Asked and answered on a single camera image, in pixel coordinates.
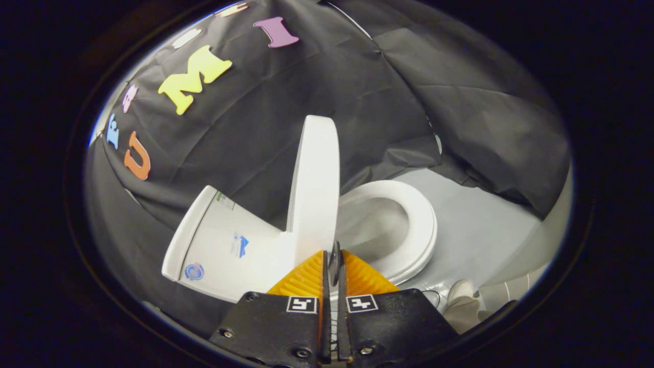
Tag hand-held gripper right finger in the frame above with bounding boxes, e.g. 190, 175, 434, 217
337, 249, 458, 364

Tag white toilet lid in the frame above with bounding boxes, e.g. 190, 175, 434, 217
285, 115, 341, 266

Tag person's pale shoe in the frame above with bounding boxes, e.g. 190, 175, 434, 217
443, 279, 483, 334

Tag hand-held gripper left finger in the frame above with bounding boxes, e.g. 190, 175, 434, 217
208, 249, 330, 366

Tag black lid pull tab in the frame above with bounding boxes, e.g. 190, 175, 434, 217
330, 241, 342, 287

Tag white toilet body with tank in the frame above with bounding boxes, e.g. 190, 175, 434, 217
162, 185, 439, 303

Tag white toilet seat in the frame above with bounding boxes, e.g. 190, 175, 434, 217
337, 180, 438, 286

